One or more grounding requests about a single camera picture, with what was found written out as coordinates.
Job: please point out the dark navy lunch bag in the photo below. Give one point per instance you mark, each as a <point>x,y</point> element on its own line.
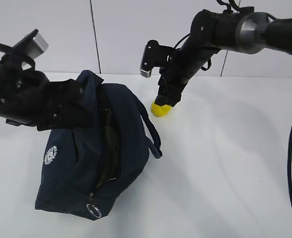
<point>86,169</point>

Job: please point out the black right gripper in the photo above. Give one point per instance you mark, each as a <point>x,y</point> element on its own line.
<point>178,66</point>

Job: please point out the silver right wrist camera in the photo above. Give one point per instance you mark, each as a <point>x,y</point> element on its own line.
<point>156,55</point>

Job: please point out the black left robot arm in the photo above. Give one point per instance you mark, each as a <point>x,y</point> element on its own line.
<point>28,98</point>

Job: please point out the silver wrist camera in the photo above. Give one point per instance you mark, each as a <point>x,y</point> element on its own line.
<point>156,55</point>
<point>29,48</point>

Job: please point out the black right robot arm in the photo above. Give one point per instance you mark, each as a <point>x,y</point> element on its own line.
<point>210,32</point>

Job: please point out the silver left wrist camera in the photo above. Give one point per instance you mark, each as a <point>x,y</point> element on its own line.
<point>29,48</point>

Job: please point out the yellow lemon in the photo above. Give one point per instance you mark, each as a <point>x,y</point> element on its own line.
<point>159,111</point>

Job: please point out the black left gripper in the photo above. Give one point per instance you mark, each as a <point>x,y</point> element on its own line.
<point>30,99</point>

